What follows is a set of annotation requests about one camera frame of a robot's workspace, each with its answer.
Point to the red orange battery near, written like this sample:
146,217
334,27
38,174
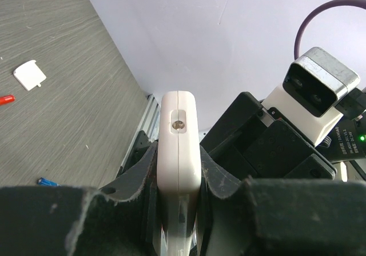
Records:
6,99

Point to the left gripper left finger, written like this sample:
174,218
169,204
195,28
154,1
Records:
120,218

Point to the blue battery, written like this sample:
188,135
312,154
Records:
45,182

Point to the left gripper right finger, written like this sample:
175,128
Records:
278,216

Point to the white battery cover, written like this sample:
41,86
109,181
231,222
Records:
29,75

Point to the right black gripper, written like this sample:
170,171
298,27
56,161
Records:
242,144

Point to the white remote control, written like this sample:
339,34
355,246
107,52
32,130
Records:
178,169

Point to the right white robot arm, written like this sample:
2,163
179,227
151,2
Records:
344,143

